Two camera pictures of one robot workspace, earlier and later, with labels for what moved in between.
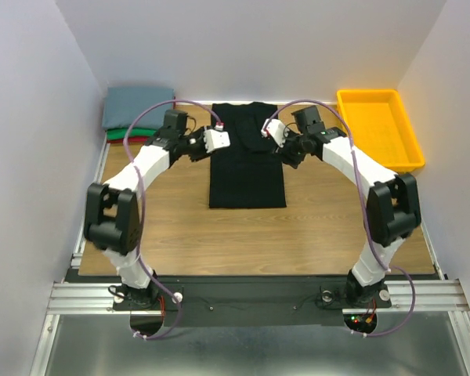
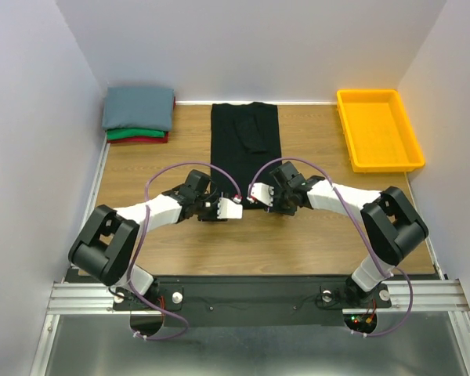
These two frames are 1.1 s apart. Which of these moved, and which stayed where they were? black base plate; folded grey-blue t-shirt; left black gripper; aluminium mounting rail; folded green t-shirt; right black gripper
Moved: left black gripper; right black gripper
Stayed: folded grey-blue t-shirt; aluminium mounting rail; folded green t-shirt; black base plate
